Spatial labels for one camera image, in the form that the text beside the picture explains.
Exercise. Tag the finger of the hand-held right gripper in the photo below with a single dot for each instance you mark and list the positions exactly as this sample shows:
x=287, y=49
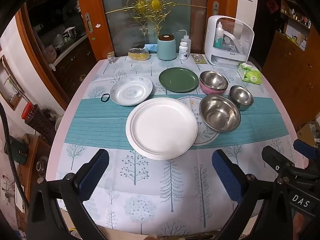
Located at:
x=306, y=150
x=275, y=160

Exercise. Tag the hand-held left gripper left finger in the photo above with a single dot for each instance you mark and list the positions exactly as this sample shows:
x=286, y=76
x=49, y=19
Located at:
x=93, y=172

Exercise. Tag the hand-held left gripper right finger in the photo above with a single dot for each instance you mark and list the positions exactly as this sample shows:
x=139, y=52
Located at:
x=226, y=177

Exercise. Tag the large steel bowl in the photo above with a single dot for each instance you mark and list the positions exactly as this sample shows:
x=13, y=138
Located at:
x=220, y=112

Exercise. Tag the small steel bowl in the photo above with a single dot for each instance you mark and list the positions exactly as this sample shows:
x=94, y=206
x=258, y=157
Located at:
x=241, y=96

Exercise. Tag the white plate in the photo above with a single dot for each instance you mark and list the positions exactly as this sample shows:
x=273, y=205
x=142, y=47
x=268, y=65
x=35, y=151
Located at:
x=162, y=128

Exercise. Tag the floral patterned plate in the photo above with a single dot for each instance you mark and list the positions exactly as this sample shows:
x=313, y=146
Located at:
x=131, y=90

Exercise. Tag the pink steel-lined bowl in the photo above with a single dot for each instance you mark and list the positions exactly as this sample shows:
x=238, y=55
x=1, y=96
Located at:
x=213, y=81

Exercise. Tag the green plate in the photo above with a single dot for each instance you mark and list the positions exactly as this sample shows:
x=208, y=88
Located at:
x=178, y=79

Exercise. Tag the cardboard box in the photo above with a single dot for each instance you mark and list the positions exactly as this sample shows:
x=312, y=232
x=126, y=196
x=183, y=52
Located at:
x=306, y=133

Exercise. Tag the tree print tablecloth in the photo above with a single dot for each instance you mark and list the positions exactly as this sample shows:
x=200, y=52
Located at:
x=150, y=180

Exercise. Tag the wooden cabinet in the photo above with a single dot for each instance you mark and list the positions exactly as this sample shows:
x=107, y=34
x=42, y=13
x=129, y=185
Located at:
x=292, y=75

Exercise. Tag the red-lidded jar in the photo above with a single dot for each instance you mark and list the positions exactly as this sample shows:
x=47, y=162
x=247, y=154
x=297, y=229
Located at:
x=32, y=118

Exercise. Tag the green tissue pack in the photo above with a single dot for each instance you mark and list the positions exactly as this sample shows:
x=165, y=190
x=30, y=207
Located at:
x=250, y=73

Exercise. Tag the white storage box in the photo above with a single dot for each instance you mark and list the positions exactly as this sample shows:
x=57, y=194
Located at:
x=225, y=55

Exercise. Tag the small glass jar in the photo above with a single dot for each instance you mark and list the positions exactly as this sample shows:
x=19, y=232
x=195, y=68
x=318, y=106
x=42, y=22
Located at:
x=111, y=57

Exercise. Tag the gold foil packet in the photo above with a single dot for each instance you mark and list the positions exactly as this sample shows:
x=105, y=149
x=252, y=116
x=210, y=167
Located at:
x=199, y=58

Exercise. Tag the yellow sponge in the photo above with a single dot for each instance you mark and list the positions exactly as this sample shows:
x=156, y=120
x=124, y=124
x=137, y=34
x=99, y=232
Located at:
x=138, y=54

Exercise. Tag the white pill bottle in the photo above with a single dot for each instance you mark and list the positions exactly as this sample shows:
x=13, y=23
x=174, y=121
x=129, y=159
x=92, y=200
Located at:
x=183, y=51

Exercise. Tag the blue face mask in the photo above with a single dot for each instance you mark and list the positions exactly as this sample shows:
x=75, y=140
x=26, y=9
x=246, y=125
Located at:
x=151, y=47

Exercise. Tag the white dropper bottle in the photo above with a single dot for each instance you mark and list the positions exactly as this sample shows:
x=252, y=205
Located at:
x=219, y=33

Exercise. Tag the steel pot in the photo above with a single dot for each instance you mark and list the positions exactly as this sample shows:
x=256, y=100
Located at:
x=70, y=32

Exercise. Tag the teal canister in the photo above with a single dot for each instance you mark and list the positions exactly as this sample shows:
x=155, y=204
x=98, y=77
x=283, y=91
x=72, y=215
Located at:
x=166, y=47

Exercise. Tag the clear squeeze wash bottle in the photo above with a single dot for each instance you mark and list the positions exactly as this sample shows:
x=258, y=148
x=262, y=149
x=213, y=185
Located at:
x=185, y=39

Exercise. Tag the frosted glass door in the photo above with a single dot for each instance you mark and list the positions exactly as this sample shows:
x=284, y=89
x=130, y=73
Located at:
x=125, y=30

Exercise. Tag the gold door ornament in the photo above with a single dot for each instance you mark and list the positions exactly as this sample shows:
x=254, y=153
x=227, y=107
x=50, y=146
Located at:
x=155, y=3

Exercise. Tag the wooden picture frame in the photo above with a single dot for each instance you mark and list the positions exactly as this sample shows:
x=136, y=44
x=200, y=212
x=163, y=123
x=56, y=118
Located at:
x=8, y=85

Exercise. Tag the wall shelf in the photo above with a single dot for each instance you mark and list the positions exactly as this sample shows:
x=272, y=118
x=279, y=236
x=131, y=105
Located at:
x=295, y=12

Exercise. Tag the red wall decoration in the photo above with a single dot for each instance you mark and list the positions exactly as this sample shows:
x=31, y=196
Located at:
x=271, y=5

